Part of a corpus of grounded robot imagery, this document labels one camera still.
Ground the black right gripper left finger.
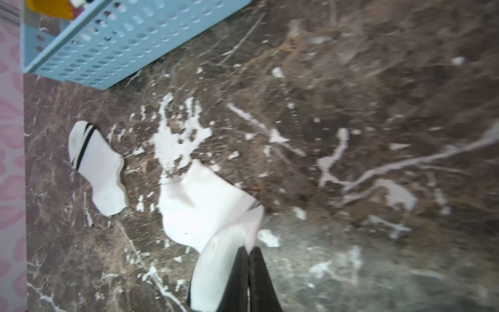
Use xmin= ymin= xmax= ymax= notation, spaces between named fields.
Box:
xmin=217 ymin=247 xmax=249 ymax=312

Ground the light blue plastic basket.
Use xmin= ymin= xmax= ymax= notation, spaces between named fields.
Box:
xmin=20 ymin=0 xmax=249 ymax=90

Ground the maroon purple sock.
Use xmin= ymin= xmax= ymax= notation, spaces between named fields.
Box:
xmin=25 ymin=0 xmax=94 ymax=20

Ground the white sock with black bands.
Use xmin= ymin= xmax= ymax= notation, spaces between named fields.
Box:
xmin=68 ymin=120 xmax=129 ymax=217

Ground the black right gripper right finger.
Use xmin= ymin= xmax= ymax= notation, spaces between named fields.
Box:
xmin=249 ymin=247 xmax=283 ymax=312

